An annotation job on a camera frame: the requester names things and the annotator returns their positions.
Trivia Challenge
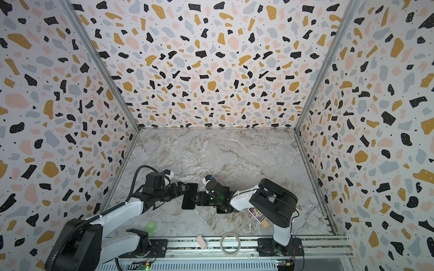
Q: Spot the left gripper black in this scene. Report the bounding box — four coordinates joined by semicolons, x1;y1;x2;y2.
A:
154;181;190;203

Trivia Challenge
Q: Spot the phone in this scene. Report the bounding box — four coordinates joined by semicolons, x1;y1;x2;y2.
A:
182;183;198;210

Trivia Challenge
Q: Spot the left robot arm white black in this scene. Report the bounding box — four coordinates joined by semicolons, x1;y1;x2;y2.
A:
45;172;189;271

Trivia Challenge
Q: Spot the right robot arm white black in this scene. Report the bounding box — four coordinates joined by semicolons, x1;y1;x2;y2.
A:
192;175;300;256

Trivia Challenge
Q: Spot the pink eraser block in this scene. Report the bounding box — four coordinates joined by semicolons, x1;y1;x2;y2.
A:
196;235;207;250

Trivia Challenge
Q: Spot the green tape roll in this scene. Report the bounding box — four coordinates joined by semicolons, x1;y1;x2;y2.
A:
145;221;158;234

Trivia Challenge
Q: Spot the colourful card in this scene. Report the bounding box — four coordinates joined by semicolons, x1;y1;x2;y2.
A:
248;207;266;224

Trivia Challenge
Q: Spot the small wooden block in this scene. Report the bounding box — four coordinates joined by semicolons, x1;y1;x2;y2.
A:
261;220;270;229

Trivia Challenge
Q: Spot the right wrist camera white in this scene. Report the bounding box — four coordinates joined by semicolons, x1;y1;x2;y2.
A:
202;175;218;190

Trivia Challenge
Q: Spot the coiled white cable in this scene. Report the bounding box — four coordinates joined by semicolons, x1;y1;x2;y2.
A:
220;232;241;254

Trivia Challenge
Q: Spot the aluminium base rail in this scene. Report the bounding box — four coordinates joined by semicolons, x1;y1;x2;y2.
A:
98;236;358;271

